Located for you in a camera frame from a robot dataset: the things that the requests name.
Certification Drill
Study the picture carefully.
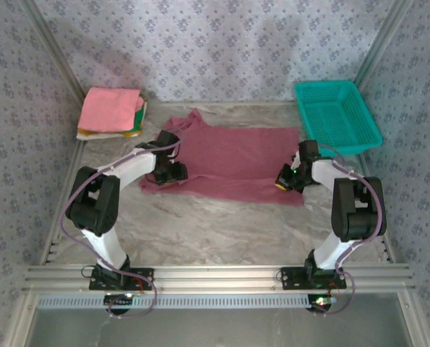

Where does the small black controller board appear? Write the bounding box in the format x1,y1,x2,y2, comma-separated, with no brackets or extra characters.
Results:
307,294,337,314
103,293,135,314

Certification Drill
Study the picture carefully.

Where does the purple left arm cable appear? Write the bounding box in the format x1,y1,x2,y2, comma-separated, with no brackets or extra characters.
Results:
61,126,185,319

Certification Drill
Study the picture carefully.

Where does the maroon t-shirt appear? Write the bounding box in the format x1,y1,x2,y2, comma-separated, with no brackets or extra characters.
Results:
138,109,305,207

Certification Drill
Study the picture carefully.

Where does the teal plastic basket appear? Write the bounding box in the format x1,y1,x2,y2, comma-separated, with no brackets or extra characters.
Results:
293,80,384,159

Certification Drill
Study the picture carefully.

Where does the aluminium frame post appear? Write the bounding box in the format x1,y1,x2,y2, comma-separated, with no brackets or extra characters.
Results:
355,0,416,91
19,0,87,106

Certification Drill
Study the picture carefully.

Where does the aluminium mounting rail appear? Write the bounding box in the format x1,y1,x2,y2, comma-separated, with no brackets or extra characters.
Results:
21,263,416,294

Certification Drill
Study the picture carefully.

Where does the grey slotted cable duct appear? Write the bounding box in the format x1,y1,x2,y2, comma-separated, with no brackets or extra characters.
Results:
36,293,333,310

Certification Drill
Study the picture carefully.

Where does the green folded t-shirt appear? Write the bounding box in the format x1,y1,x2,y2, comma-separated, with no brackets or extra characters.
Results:
133,94,147,131

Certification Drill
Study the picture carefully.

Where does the pink folded t-shirt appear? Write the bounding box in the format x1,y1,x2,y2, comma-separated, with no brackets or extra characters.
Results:
78,86,145,133

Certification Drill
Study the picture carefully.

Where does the aluminium side rail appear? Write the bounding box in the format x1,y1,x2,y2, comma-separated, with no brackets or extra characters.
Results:
40,140,87,267
357,155,398,265

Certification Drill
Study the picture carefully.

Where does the yellow folded t-shirt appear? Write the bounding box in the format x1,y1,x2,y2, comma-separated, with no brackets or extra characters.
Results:
77,127,143,140

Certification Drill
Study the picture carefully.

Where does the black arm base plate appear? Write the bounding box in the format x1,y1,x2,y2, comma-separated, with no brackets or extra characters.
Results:
280,266,347,291
89,267,155,291

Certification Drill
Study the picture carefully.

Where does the grey metal panel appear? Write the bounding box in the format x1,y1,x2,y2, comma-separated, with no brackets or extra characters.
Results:
26,292,414,347

